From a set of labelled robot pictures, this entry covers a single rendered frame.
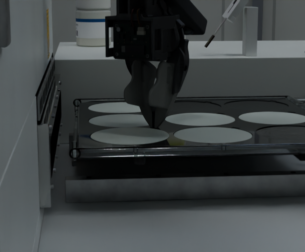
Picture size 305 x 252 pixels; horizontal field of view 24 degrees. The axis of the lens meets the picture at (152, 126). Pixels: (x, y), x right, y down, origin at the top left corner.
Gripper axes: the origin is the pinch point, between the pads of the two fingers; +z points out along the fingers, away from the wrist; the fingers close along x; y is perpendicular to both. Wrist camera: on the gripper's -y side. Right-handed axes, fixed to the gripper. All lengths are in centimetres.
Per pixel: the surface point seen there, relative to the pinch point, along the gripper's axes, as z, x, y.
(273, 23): -1, -55, -191
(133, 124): 1.3, -3.5, 0.5
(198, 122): 1.3, 3.6, -5.3
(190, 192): 8.3, 7.5, 4.6
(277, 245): 9.2, 22.8, 14.6
